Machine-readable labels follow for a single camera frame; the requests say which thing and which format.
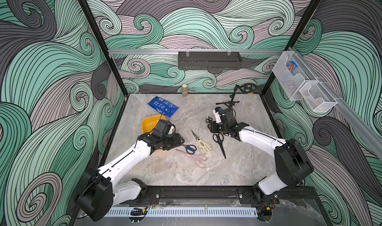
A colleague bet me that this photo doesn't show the large black scissors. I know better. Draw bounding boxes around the large black scissors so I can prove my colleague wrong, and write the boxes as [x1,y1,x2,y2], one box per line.
[212,133,226,159]

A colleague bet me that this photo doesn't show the yellow storage box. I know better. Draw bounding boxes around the yellow storage box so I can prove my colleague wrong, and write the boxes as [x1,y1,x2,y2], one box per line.
[141,114,166,133]

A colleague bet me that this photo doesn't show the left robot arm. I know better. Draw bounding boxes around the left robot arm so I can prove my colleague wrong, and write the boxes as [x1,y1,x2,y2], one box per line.
[75,133,185,222]

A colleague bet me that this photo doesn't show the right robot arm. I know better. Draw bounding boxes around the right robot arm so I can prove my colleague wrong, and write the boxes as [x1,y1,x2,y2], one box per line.
[206,120,314,202]

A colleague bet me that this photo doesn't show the cream kitchen shears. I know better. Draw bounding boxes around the cream kitchen shears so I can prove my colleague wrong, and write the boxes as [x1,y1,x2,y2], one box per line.
[191,131,212,155]

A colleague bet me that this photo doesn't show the blue snack packet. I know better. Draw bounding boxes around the blue snack packet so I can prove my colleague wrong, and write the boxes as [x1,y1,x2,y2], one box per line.
[148,96,179,118]

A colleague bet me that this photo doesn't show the black mini tripod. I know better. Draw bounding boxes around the black mini tripod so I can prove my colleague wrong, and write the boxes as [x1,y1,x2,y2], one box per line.
[216,83,257,109]

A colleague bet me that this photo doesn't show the small beige bottle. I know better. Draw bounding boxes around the small beige bottle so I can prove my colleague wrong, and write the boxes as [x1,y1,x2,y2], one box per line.
[181,84,189,97]

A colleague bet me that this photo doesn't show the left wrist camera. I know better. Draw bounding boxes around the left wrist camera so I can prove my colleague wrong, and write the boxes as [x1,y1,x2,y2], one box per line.
[152,119,176,137]

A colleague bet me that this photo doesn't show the blue handled scissors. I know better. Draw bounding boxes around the blue handled scissors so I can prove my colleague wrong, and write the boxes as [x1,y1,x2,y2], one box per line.
[182,144,197,155]

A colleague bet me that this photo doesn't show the pink handled scissors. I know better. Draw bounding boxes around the pink handled scissors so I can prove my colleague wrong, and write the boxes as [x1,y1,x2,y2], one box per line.
[176,149,208,168]

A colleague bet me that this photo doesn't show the black wall shelf basket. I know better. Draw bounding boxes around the black wall shelf basket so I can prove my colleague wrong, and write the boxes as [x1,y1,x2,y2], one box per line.
[178,52,242,71]

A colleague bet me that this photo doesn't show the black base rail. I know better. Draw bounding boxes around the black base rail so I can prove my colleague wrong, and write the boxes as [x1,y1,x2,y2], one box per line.
[80,185,323,205]

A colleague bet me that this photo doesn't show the large clear wall bin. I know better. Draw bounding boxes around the large clear wall bin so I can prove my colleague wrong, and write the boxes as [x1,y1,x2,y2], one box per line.
[273,51,307,101]

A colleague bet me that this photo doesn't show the white perforated cable duct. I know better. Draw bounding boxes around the white perforated cable duct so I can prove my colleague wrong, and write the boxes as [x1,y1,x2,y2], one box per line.
[104,207,259,218]

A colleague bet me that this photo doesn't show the small clear wall bin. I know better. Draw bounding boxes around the small clear wall bin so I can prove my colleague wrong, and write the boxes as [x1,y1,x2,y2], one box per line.
[299,81,337,113]

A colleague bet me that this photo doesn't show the aluminium wall rail back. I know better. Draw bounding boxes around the aluminium wall rail back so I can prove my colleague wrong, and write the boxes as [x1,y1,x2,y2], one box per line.
[108,49,284,56]

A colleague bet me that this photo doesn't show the aluminium wall rail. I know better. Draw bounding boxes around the aluminium wall rail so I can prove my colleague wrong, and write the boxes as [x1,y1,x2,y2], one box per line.
[288,47,382,160]
[108,49,284,56]

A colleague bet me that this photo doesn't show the aluminium wall rail right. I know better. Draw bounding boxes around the aluminium wall rail right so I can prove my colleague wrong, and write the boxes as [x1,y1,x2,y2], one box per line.
[288,47,382,160]

